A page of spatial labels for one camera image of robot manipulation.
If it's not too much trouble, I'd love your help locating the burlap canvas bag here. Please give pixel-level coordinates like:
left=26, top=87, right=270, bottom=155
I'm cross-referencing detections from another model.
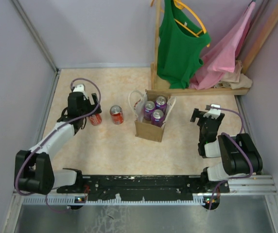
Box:
left=128, top=90, right=176, bottom=142

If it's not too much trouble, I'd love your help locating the cream cloth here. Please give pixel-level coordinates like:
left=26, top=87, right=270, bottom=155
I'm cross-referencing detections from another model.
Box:
left=214, top=60, right=253, bottom=89

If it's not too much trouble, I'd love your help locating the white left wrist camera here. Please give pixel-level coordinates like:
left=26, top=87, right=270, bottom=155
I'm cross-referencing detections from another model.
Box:
left=72, top=84, right=87, bottom=98

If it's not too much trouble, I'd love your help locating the yellow clothes hanger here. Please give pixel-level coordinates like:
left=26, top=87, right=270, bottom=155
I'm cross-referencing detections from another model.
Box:
left=150, top=0, right=210, bottom=48

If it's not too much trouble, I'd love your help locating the red cola can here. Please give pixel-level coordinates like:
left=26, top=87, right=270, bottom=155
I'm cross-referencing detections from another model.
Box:
left=110, top=105, right=124, bottom=125
left=88, top=114, right=102, bottom=126

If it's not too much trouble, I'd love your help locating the pink shirt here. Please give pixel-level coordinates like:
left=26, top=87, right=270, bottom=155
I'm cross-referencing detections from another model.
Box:
left=190, top=2, right=256, bottom=90

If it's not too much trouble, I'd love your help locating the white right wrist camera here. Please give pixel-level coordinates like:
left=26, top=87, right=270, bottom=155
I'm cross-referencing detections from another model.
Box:
left=204, top=104, right=221, bottom=119

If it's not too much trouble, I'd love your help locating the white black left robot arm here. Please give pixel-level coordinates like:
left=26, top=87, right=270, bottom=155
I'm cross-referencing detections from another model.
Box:
left=14, top=91, right=101, bottom=196

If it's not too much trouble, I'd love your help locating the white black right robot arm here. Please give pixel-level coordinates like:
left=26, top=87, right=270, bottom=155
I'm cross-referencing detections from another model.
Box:
left=190, top=104, right=263, bottom=192

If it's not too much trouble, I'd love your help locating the wooden pole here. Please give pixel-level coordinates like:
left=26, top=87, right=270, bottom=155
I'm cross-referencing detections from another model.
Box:
left=242, top=0, right=278, bottom=74

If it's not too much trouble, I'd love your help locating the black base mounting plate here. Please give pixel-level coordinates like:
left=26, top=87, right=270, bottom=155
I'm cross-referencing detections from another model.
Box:
left=56, top=174, right=231, bottom=201

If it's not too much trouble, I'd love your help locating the green tank top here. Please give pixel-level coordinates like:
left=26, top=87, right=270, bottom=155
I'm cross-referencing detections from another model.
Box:
left=157, top=0, right=211, bottom=89

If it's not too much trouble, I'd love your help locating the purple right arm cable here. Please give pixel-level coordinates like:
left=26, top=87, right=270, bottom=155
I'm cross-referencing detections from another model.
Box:
left=207, top=108, right=254, bottom=211

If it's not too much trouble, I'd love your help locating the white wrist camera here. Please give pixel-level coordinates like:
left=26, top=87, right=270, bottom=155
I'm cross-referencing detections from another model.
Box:
left=204, top=104, right=221, bottom=119
left=72, top=84, right=87, bottom=98

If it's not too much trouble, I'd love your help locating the wooden clothes rack frame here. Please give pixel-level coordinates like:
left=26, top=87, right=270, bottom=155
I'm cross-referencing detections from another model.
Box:
left=150, top=0, right=278, bottom=97

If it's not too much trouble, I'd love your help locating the purple Fanta can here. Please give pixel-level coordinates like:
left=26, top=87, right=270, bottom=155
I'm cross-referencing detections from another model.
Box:
left=151, top=109, right=165, bottom=127
left=155, top=96, right=167, bottom=114
left=143, top=101, right=156, bottom=121

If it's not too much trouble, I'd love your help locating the aluminium rail frame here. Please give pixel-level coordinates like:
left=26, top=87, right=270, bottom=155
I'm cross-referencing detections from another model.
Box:
left=1, top=0, right=278, bottom=233

